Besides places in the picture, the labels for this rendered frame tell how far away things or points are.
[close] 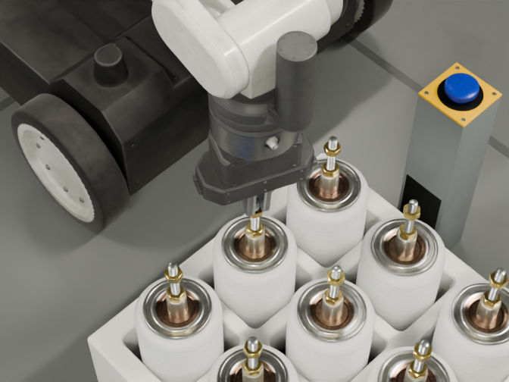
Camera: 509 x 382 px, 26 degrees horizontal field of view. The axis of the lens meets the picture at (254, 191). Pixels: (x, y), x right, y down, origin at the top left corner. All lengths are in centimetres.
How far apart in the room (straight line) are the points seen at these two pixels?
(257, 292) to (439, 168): 29
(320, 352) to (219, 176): 23
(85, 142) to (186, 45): 49
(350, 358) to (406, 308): 11
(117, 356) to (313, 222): 27
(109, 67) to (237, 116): 46
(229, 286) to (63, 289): 35
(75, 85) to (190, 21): 54
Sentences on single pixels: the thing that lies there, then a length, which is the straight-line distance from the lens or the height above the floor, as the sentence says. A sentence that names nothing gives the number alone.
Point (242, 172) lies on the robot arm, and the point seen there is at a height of 43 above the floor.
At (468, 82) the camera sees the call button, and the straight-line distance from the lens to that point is 131.
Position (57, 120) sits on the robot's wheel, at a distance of 144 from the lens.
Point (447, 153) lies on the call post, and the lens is 134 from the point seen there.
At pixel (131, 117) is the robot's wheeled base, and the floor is 19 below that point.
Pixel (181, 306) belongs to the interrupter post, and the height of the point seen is 27.
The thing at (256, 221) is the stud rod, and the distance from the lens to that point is 120.
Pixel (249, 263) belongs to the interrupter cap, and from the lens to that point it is 123.
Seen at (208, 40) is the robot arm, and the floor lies 62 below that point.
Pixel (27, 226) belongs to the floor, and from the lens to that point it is 159.
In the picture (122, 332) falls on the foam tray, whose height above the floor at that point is 18.
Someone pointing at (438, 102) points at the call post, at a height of 31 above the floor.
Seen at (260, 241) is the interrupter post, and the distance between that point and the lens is 122.
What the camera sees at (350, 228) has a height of 22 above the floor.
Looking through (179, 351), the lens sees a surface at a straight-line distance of 119.
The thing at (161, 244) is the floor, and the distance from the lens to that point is 155.
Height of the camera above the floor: 130
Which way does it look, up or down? 55 degrees down
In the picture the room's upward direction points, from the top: straight up
